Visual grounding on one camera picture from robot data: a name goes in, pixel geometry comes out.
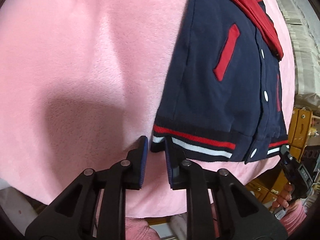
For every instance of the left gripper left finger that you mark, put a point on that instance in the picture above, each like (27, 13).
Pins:
(92, 206)

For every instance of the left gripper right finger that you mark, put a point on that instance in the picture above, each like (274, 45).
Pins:
(218, 205)

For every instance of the navy red varsity jacket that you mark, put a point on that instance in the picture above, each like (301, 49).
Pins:
(222, 95)

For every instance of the person right hand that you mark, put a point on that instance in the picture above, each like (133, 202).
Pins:
(284, 199)

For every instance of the yellow wooden drawer cabinet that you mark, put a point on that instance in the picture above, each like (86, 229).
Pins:
(303, 126)

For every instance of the pink pajama legs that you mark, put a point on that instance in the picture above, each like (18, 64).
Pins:
(139, 229)

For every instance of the pink plush bed blanket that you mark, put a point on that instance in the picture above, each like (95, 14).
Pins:
(81, 81)

